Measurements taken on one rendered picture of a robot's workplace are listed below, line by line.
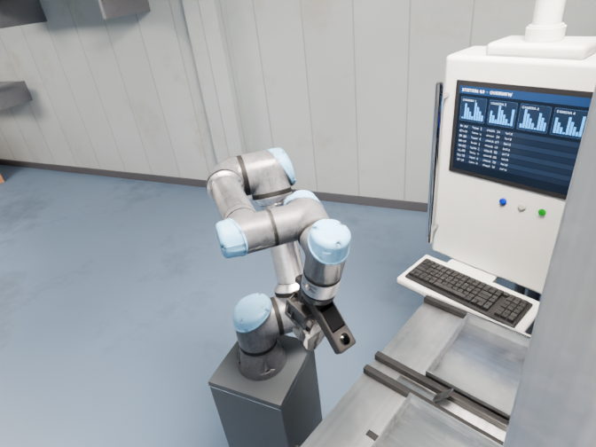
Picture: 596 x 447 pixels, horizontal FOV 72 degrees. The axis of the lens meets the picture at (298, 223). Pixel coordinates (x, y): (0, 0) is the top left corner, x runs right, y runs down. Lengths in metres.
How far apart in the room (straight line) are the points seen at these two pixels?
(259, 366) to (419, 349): 0.46
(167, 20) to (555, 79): 3.37
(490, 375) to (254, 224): 0.75
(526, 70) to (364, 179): 2.44
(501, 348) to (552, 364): 0.90
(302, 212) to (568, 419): 0.53
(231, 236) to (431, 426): 0.65
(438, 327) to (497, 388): 0.23
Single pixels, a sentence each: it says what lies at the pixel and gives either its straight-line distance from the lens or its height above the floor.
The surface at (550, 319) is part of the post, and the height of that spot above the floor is 1.57.
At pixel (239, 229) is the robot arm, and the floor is 1.42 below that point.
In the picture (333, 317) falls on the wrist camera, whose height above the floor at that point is 1.22.
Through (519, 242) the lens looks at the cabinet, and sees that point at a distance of 1.56.
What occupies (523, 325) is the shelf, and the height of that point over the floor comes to 0.80.
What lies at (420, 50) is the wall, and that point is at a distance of 3.25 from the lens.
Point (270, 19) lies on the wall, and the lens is 3.58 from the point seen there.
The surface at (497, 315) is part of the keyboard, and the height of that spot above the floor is 0.82.
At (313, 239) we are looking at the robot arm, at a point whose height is 1.41.
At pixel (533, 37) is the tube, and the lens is 1.40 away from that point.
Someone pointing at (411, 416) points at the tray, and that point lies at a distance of 1.12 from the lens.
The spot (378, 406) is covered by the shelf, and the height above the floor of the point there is 0.88.
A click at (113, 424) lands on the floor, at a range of 2.47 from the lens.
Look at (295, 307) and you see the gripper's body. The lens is 0.88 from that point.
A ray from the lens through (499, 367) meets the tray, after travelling 1.26.
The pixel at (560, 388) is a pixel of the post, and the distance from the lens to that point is 0.42.
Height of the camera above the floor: 1.81
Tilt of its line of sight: 31 degrees down
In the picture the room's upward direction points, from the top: 7 degrees counter-clockwise
